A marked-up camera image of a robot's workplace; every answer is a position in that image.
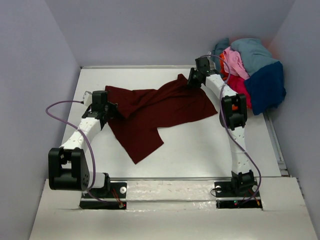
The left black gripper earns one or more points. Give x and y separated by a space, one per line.
113 108

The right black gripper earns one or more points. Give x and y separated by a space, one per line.
190 81

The maroon t shirt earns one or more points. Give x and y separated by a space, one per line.
140 113

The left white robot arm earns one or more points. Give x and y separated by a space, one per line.
72 166

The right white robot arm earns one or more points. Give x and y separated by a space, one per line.
233 116

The orange t shirt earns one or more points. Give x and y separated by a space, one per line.
222 71

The pink t shirt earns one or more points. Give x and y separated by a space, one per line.
235 63

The teal t shirt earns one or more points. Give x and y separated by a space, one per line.
220 46

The grey blue t shirt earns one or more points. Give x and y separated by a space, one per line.
253 54

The navy blue t shirt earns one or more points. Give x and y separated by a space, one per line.
266 88

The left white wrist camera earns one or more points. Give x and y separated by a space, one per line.
87 98

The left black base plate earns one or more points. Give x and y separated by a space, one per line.
101 199

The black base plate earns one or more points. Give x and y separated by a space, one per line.
226 198
101 199

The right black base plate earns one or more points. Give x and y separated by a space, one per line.
226 198

